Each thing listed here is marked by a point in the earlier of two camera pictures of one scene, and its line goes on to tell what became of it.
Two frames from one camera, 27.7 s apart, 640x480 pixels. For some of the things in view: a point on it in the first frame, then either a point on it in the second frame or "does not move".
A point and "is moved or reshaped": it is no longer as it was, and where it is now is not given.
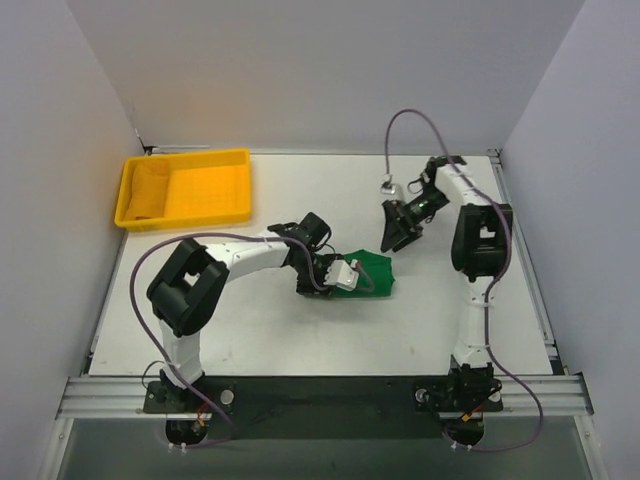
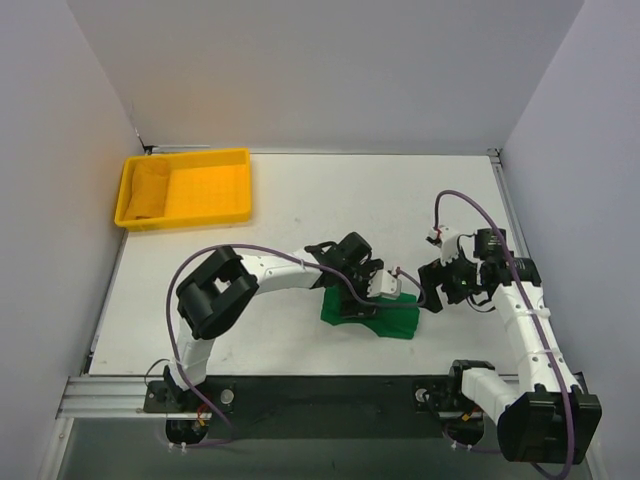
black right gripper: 403,223 -> 432,286
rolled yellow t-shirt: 148,190 does not move
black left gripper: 310,288 -> 357,293
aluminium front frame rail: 85,397 does not move
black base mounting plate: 326,406 does not move
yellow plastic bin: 206,187 does not move
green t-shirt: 375,274 is moved or reshaped
